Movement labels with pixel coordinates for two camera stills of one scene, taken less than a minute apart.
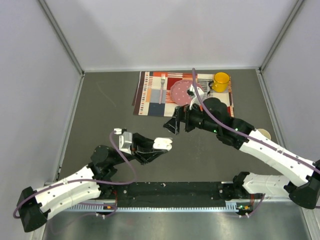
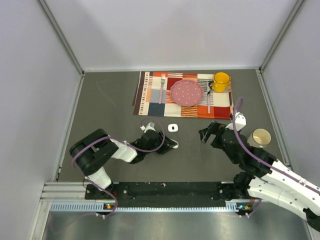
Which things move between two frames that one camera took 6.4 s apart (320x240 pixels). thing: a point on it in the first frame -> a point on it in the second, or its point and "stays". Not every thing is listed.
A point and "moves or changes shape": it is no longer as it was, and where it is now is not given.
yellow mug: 220,82 stays
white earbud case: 163,143 moves or changes shape
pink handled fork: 163,80 stays
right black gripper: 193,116 -> 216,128
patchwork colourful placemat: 152,96 stays
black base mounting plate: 169,192 stays
